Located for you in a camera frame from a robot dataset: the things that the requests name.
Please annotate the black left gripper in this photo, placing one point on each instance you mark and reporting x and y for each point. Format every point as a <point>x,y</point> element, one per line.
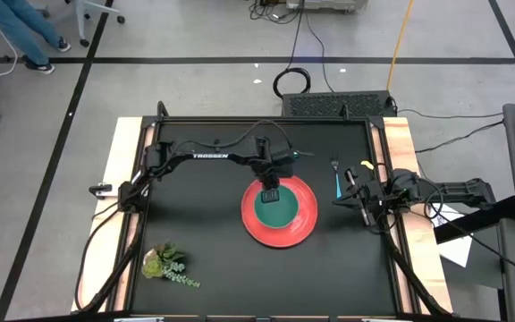
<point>266,163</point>

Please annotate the black table frame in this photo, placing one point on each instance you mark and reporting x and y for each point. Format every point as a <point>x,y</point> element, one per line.
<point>262,120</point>

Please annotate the teal ceramic bowl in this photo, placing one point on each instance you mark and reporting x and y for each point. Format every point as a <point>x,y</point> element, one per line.
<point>280,214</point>

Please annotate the office chair base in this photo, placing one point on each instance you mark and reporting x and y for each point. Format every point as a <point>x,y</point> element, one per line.
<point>81,13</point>

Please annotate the artificial succulent plant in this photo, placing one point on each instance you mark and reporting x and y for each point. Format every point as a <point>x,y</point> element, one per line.
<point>163,264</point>

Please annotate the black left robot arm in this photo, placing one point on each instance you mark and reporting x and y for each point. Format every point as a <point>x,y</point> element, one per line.
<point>213,156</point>

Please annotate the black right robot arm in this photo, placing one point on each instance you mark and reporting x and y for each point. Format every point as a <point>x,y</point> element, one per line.
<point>458,190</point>

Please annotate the red ceramic plate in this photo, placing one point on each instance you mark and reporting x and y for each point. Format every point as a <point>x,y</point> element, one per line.
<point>298,237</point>

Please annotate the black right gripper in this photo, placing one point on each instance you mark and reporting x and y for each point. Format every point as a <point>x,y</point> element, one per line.
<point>371,197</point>

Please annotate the white paper sheet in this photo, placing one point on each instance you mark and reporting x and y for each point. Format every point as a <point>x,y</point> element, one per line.
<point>454,246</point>

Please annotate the grey equipment base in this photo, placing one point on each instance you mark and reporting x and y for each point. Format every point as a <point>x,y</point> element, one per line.
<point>324,4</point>

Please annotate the black perforated computer tower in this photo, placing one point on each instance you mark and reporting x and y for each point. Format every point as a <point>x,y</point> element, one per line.
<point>333,105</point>

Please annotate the black clamp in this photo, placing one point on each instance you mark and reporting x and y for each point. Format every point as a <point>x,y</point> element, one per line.
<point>101,191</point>

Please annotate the person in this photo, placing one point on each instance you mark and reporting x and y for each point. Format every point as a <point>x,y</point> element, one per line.
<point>11,22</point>

